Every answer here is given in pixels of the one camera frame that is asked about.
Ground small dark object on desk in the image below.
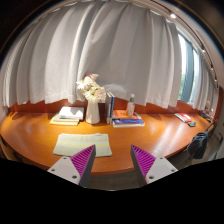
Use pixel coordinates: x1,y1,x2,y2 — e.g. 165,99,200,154
188,122,196,127

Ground white book on stack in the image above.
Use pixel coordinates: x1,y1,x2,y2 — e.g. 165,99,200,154
59,106,84,120

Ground orange flat book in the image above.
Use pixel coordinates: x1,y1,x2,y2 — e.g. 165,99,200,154
112,110,141,120

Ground blue flat book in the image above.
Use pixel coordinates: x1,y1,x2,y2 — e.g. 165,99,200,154
113,119,145,128

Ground white ceramic vase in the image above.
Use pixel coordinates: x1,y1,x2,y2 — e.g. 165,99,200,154
86,101,100,124

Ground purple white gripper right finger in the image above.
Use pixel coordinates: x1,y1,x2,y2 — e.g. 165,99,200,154
130,145,177,185

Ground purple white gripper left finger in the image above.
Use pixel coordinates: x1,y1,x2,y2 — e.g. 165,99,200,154
48,145,96,187

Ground large white curtain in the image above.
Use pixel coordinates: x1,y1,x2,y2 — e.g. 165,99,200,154
0,0,181,108

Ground red white book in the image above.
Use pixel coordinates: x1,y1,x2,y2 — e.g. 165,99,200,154
175,113,192,123

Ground yellow book under stack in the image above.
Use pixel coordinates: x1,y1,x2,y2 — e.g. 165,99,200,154
50,114,79,126

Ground white flower bouquet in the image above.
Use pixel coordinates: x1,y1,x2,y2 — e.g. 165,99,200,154
77,73,106,103

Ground light green folded towel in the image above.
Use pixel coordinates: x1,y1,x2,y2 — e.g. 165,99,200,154
53,133,112,157

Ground clear plastic bottle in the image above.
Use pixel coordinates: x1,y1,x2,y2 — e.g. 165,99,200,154
126,94,135,116

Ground right white curtain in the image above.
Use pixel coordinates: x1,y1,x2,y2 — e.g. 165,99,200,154
193,57,219,115

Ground window with frame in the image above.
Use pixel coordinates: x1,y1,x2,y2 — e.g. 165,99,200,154
178,33,199,104

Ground upright blue grey books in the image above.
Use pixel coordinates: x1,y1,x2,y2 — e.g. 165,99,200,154
105,92,115,124

